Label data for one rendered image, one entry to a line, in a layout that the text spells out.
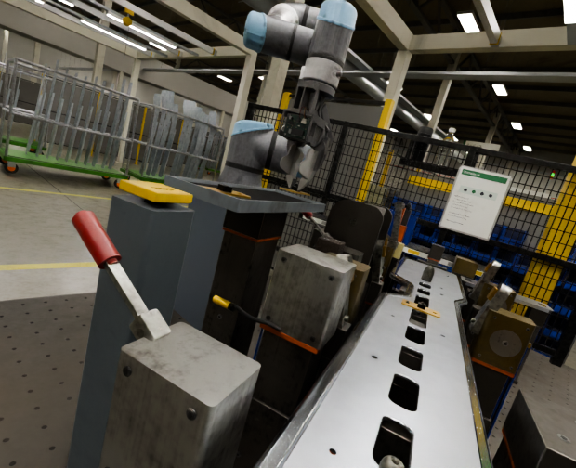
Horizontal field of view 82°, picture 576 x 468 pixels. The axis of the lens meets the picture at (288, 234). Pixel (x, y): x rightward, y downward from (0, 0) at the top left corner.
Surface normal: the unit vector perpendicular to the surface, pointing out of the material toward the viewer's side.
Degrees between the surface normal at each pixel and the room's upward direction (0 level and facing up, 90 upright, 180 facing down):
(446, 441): 0
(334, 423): 0
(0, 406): 0
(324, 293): 90
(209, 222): 90
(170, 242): 90
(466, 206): 90
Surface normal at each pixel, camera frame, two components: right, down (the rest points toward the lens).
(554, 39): -0.65, -0.03
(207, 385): 0.26, -0.95
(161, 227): 0.87, 0.31
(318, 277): -0.41, 0.07
